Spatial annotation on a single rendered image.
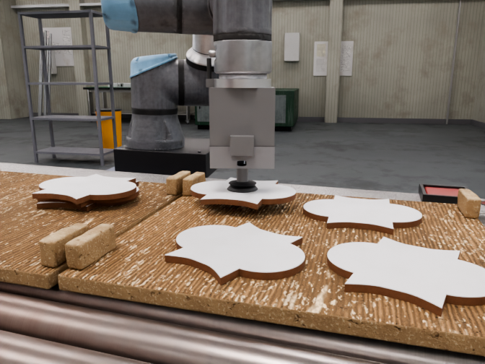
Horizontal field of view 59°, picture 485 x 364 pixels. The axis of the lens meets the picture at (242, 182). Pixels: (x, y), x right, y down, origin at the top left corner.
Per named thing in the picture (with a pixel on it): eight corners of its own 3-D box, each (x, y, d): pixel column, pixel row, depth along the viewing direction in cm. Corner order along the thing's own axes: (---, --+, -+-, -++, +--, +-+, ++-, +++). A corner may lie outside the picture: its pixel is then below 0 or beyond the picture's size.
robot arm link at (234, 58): (273, 39, 52) (206, 40, 52) (273, 79, 53) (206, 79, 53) (271, 44, 59) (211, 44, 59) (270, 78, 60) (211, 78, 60)
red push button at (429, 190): (424, 193, 75) (424, 186, 74) (462, 196, 73) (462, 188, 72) (426, 204, 69) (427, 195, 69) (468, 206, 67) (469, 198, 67)
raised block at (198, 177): (196, 186, 71) (195, 170, 70) (206, 187, 71) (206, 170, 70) (181, 196, 66) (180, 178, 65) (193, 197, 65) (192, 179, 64)
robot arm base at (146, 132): (143, 139, 123) (142, 104, 120) (193, 143, 119) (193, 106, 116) (114, 147, 109) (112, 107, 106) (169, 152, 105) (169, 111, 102)
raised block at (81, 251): (102, 246, 46) (100, 222, 46) (118, 248, 46) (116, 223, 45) (65, 270, 41) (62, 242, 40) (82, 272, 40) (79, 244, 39)
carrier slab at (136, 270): (198, 194, 73) (198, 185, 72) (467, 215, 62) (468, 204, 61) (58, 290, 40) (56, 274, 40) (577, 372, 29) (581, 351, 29)
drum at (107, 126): (117, 149, 674) (114, 110, 659) (93, 149, 681) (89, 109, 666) (128, 146, 711) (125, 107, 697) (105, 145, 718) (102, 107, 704)
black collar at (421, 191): (418, 192, 75) (418, 183, 75) (466, 196, 73) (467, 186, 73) (421, 204, 68) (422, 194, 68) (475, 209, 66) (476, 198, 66)
